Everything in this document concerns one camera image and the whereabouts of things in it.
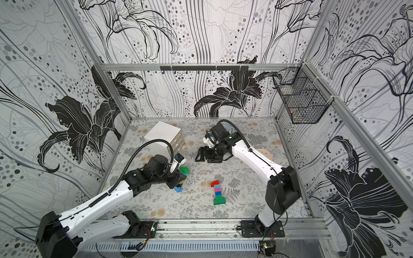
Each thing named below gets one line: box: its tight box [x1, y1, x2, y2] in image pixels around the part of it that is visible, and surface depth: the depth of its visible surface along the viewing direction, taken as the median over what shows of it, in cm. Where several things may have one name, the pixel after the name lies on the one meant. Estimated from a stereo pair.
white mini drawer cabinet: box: [143, 120, 185, 156], surface depth 95 cm
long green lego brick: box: [213, 194, 226, 206], surface depth 81 cm
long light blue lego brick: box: [174, 186, 184, 193], surface depth 76 cm
